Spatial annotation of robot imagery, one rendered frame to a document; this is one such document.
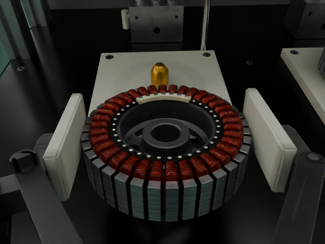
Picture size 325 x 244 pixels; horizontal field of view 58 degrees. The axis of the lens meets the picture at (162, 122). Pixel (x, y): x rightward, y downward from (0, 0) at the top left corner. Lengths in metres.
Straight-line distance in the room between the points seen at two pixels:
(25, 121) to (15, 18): 0.14
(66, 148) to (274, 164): 0.11
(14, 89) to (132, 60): 0.14
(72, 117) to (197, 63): 0.23
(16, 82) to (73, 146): 0.24
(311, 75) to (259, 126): 0.22
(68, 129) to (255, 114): 0.11
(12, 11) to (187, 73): 0.23
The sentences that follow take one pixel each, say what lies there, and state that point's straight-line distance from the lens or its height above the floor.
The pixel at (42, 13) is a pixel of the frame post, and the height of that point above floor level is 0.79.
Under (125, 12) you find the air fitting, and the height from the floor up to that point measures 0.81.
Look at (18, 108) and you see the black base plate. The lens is 0.36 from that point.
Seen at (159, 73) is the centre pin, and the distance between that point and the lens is 0.32.
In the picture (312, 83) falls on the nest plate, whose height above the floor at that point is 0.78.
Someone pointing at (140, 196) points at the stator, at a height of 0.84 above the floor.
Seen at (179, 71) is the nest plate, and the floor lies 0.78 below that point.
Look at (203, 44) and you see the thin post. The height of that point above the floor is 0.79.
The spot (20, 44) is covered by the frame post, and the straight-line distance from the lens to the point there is 0.44.
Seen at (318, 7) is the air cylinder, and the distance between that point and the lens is 0.48.
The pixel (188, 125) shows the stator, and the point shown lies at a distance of 0.23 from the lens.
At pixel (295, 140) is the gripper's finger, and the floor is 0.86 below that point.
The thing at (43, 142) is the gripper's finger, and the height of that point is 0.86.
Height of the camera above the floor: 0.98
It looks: 43 degrees down
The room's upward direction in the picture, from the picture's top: straight up
